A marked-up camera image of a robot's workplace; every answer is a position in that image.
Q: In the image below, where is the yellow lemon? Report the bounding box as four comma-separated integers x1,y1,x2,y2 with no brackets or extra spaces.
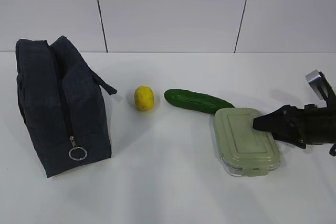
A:
134,86,155,111

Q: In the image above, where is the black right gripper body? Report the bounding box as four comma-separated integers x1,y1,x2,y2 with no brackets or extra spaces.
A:
286,104,335,149

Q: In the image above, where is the green cucumber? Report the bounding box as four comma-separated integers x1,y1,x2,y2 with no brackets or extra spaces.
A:
164,89,234,114

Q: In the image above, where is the dark navy fabric bag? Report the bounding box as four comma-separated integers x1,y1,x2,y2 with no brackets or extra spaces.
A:
15,36,117,177

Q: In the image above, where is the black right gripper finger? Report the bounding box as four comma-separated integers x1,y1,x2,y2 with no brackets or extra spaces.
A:
253,105,291,140

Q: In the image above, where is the green lidded glass container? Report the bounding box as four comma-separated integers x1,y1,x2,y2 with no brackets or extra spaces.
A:
214,108,281,177

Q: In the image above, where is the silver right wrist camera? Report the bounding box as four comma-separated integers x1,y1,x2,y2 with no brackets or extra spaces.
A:
305,70,335,108

